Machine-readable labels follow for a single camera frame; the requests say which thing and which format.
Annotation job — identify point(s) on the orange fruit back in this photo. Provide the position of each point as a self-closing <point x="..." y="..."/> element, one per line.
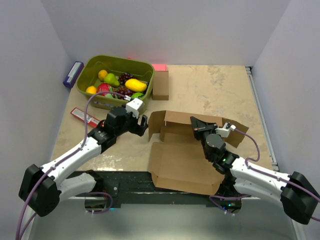
<point x="102" y="74"/>

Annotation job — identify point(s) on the green pear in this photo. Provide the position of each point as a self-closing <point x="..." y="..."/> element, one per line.
<point x="112" y="80"/>

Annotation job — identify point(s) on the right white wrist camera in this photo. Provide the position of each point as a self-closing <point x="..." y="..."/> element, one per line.
<point x="225" y="131"/>

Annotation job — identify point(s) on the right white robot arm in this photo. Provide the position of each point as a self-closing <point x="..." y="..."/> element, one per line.
<point x="294" y="192"/>

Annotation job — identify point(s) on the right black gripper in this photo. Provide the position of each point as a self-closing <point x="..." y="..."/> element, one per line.
<point x="197" y="124"/>

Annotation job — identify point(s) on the red rectangular packet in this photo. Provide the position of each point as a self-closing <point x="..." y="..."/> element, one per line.
<point x="80" y="115"/>

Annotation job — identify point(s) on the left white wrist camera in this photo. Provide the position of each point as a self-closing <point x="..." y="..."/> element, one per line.
<point x="134" y="107"/>

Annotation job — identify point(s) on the large cardboard box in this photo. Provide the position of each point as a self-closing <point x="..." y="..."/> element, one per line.
<point x="178" y="161"/>

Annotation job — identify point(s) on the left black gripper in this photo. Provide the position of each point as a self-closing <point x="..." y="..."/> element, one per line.
<point x="138" y="129"/>

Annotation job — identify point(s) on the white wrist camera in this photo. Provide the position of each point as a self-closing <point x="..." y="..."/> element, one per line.
<point x="134" y="107"/>
<point x="225" y="131"/>

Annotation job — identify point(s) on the purple grapes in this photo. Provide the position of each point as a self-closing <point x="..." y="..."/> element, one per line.
<point x="124" y="91"/>
<point x="125" y="77"/>

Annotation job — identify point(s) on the yellow mango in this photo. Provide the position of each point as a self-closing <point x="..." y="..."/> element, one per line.
<point x="135" y="85"/>

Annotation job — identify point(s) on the purple grapes back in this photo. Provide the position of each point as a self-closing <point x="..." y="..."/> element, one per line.
<point x="125" y="77"/>

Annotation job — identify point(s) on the purple grapes front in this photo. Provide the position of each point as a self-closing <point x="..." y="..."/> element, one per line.
<point x="124" y="91"/>

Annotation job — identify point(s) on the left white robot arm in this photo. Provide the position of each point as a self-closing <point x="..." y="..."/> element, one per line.
<point x="43" y="188"/>

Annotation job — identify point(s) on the purple rectangular box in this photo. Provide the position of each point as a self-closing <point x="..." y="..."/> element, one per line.
<point x="71" y="78"/>

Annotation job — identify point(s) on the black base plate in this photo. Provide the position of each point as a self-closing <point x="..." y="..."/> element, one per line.
<point x="137" y="187"/>

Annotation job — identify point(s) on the small folded cardboard box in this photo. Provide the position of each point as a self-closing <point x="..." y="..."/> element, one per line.
<point x="161" y="86"/>

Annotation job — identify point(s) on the pink sticky note pad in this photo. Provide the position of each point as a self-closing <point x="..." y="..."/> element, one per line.
<point x="159" y="67"/>

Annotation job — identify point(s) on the olive green plastic bin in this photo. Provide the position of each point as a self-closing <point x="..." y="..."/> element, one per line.
<point x="116" y="74"/>

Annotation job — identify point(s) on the green round fruit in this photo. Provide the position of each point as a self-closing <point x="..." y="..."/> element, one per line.
<point x="138" y="95"/>

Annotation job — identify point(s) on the orange fruit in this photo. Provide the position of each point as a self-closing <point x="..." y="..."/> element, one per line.
<point x="102" y="74"/>
<point x="91" y="90"/>

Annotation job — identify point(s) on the orange fruit front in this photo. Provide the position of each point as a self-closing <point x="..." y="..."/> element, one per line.
<point x="91" y="90"/>

